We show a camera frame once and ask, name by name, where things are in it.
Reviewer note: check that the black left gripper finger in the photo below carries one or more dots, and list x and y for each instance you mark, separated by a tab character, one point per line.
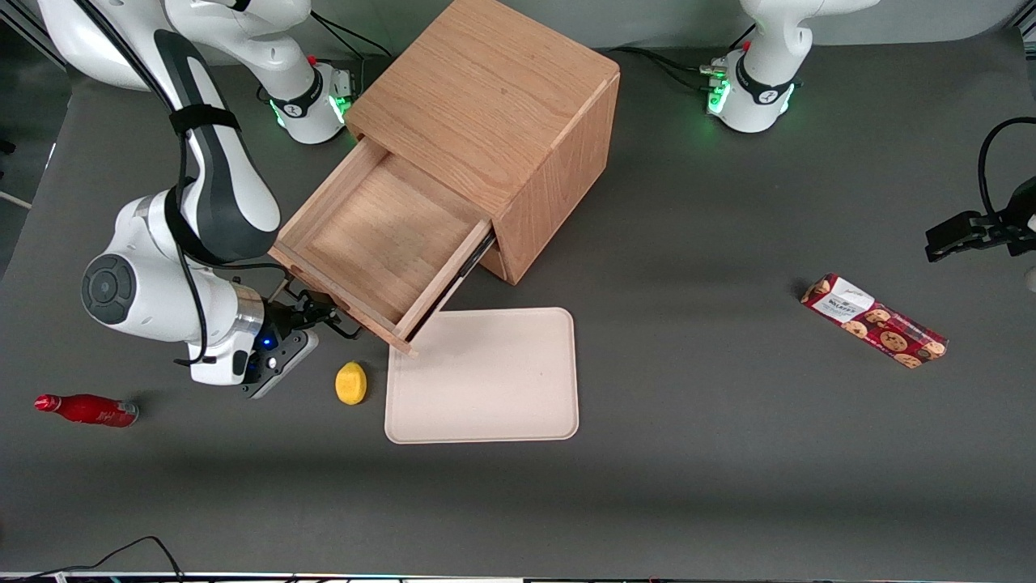
955	235

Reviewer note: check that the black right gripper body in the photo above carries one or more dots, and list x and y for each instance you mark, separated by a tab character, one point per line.
282	319

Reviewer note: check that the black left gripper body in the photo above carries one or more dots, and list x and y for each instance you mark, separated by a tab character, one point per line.
1016	220

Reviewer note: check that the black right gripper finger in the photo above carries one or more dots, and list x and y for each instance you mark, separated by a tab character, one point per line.
336	327
316	304

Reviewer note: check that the light oak wooden drawer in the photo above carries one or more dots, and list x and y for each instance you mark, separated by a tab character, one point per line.
380	235

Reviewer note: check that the red tartan cookie box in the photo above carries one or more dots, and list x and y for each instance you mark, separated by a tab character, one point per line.
874	320

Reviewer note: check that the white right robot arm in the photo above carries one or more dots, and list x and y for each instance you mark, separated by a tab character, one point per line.
146	275

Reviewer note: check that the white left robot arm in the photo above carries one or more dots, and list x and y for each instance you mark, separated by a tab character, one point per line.
761	81

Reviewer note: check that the yellow lemon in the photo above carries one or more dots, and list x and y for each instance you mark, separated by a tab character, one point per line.
350	384

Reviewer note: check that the beige rectangular tray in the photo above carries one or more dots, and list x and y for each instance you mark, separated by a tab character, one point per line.
486	376

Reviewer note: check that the red bottle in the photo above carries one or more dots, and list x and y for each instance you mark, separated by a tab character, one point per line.
89	410

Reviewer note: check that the light oak wooden cabinet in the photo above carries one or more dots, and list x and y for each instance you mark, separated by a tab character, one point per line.
502	105

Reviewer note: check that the black drawer slide rail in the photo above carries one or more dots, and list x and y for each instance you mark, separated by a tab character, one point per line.
453	283

